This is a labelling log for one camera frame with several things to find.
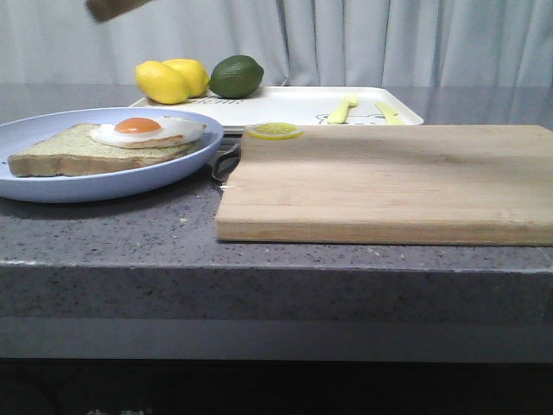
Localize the toast bread slice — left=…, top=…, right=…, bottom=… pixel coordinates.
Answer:
left=85, top=0, right=149, bottom=22
left=8, top=124, right=200, bottom=177

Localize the light blue round plate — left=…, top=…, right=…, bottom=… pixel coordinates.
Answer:
left=1, top=107, right=224, bottom=203

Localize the white rectangular tray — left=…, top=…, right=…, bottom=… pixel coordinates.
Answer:
left=132, top=86, right=423, bottom=134

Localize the lemon slice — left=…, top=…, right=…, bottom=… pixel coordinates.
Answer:
left=245, top=122, right=302, bottom=140

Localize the yellow plastic fork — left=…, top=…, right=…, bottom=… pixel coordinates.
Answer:
left=326, top=94, right=359, bottom=125

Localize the green lime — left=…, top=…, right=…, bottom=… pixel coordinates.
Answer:
left=209, top=54, right=264, bottom=99

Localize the yellow plastic knife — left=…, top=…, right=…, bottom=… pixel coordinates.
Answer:
left=375, top=102, right=405, bottom=125

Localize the rear yellow lemon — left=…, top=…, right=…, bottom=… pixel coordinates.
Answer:
left=163, top=58, right=209, bottom=99

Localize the yellow lemon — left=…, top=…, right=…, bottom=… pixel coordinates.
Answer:
left=135, top=61, right=190, bottom=105
left=163, top=58, right=209, bottom=99

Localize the fake fried egg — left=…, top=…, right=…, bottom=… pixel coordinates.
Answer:
left=89, top=116, right=207, bottom=149

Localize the white curtain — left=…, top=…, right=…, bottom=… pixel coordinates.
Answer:
left=1, top=1, right=552, bottom=86

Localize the front yellow lemon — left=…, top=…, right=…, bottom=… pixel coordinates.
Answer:
left=135, top=61, right=190, bottom=105

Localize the wooden cutting board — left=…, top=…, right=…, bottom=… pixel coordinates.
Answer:
left=216, top=125, right=552, bottom=246

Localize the metal cutting board handle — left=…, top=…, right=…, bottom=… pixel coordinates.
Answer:
left=211, top=143, right=241, bottom=184

